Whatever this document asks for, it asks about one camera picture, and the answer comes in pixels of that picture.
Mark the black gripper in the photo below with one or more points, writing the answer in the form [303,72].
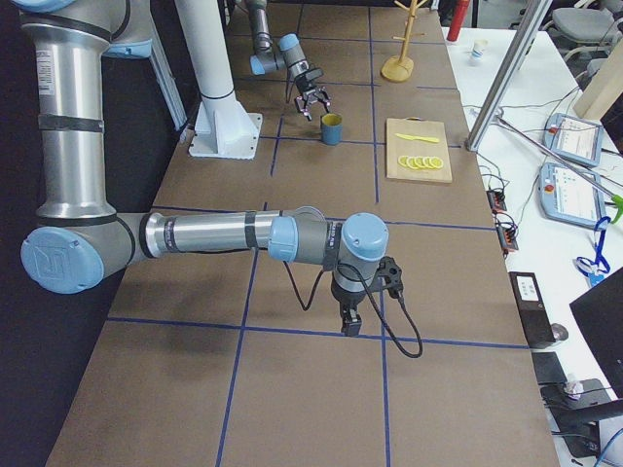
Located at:
[307,89]
[348,300]

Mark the dark teal mug yellow inside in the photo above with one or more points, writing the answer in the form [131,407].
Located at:
[331,126]

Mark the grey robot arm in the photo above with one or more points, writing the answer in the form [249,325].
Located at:
[139,144]
[271,55]

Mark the wooden cup storage rack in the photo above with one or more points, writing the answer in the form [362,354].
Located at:
[399,68]

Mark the paper cup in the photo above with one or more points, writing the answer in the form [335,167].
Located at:
[477,51]

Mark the bamboo cutting board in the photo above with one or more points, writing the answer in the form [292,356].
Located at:
[396,147]

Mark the yellow plastic knife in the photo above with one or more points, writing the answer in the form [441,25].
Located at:
[411,137]

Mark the black power strip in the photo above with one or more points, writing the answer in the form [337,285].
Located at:
[507,237]
[496,201]

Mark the black box with label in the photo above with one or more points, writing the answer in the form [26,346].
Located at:
[536,325]

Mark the black computer mouse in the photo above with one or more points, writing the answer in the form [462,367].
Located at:
[559,332]

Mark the teach pendant near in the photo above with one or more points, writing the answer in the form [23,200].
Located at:
[566,197]

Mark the teach pendant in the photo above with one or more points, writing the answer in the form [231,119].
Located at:
[574,139]
[566,197]

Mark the teach pendant far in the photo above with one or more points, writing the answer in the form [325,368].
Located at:
[574,139]

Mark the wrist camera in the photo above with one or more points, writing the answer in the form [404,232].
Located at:
[308,77]

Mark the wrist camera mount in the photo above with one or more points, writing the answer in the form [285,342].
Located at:
[390,275]

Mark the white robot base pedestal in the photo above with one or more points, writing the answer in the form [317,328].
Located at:
[223,128]

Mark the aluminium frame post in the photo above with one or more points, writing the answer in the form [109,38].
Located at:
[523,38]

